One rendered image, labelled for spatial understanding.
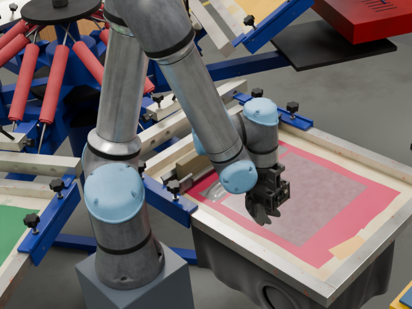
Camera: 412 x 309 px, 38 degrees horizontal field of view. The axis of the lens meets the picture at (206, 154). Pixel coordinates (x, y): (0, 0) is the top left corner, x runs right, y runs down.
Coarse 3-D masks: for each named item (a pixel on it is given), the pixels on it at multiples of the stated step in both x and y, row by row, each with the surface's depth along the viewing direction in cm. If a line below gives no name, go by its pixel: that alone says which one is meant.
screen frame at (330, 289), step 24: (192, 144) 207; (336, 144) 197; (384, 168) 187; (408, 168) 184; (192, 216) 175; (408, 216) 167; (240, 240) 165; (384, 240) 160; (264, 264) 159; (288, 264) 156; (360, 264) 154; (312, 288) 149; (336, 288) 148
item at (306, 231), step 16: (208, 176) 195; (192, 192) 189; (224, 208) 182; (240, 208) 181; (288, 208) 179; (304, 208) 178; (320, 208) 178; (240, 224) 175; (256, 224) 175; (272, 224) 174; (288, 224) 173; (304, 224) 173; (320, 224) 172; (336, 224) 172; (352, 224) 171; (272, 240) 169; (288, 240) 168; (304, 240) 168; (320, 240) 167; (336, 240) 167; (304, 256) 163; (320, 256) 162
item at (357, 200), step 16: (288, 144) 206; (288, 160) 198; (304, 160) 198; (320, 160) 197; (288, 176) 192; (304, 176) 191; (320, 176) 190; (336, 176) 189; (352, 176) 189; (304, 192) 185; (320, 192) 184; (336, 192) 183; (352, 192) 183; (368, 192) 182; (384, 192) 181; (400, 192) 181; (336, 208) 177; (352, 208) 177; (368, 208) 176; (384, 208) 175
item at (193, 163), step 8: (192, 152) 189; (184, 160) 186; (192, 160) 186; (200, 160) 189; (208, 160) 192; (176, 168) 186; (184, 168) 185; (192, 168) 188; (200, 168) 191; (184, 176) 186; (192, 176) 189
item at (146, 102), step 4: (144, 100) 222; (148, 100) 221; (152, 100) 221; (144, 104) 219; (148, 104) 219; (140, 108) 219; (144, 108) 217; (140, 112) 221; (144, 112) 219; (160, 120) 213
